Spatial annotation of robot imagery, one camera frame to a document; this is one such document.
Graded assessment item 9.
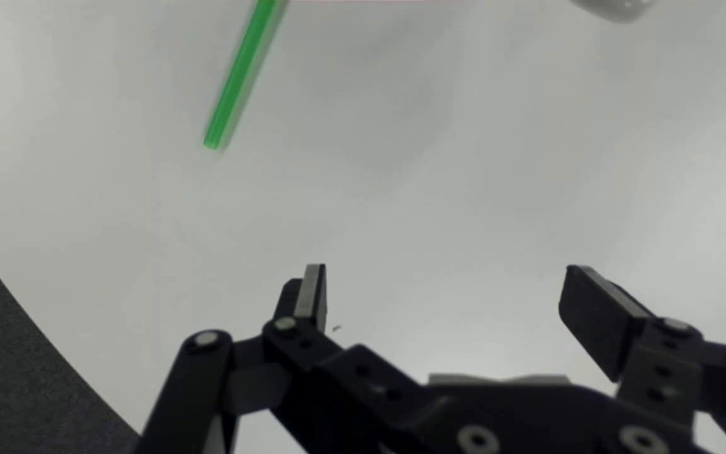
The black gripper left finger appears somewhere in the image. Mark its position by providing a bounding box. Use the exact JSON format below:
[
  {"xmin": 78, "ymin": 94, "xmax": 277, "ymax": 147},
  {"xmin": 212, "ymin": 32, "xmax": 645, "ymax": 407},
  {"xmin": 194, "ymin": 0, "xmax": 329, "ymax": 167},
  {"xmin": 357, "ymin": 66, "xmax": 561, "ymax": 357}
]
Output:
[{"xmin": 135, "ymin": 262, "xmax": 423, "ymax": 454}]

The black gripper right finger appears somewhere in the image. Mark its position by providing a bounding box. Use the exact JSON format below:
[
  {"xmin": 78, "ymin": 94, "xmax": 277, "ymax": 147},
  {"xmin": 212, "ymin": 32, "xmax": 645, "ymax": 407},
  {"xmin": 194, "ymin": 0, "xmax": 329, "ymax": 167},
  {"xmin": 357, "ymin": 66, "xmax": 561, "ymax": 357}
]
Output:
[{"xmin": 557, "ymin": 262, "xmax": 726, "ymax": 454}]

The green straw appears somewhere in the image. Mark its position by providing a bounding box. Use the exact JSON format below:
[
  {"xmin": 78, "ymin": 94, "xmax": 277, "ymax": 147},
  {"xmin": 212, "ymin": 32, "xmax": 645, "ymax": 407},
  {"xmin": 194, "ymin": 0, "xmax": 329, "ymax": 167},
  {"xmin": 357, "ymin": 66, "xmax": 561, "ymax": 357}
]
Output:
[{"xmin": 199, "ymin": 0, "xmax": 294, "ymax": 153}]

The white mug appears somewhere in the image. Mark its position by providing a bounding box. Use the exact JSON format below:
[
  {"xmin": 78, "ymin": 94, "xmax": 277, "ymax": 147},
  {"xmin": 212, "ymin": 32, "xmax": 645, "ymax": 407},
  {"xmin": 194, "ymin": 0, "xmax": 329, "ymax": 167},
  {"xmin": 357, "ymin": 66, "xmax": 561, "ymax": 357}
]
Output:
[{"xmin": 568, "ymin": 0, "xmax": 662, "ymax": 25}]

